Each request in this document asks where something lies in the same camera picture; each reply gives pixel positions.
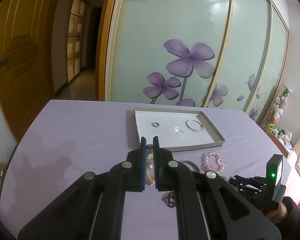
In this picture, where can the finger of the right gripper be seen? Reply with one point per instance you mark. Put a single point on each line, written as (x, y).
(248, 192)
(242, 179)

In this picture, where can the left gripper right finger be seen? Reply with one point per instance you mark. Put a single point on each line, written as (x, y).
(207, 206)

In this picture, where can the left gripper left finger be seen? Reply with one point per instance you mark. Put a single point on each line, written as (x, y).
(92, 207)

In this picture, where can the thin silver bangle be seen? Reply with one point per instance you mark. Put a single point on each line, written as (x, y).
(194, 125)

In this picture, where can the person's right hand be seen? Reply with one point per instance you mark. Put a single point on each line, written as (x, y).
(277, 215)

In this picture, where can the wide silver cuff bangle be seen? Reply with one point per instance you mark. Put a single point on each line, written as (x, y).
(191, 165)

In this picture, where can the cream wrist watch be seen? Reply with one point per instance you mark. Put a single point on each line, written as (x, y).
(150, 180)

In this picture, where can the white shallow tray box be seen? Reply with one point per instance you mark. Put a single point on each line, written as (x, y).
(169, 126)

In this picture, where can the plush toy stack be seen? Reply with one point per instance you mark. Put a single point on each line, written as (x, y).
(275, 110)

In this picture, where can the floral sliding wardrobe door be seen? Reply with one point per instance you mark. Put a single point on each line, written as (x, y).
(206, 53)

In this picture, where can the brown wooden door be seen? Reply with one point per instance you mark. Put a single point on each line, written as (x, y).
(26, 83)

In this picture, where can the glass panel hallway door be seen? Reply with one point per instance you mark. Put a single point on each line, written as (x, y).
(73, 57)

